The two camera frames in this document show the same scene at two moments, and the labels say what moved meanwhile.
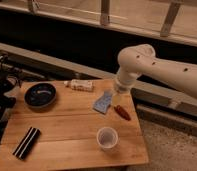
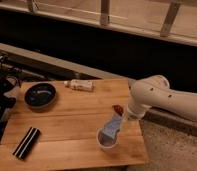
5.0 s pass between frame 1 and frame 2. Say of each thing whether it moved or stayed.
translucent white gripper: moved
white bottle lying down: stayed
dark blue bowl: stayed
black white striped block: stayed
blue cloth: moved
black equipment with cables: stayed
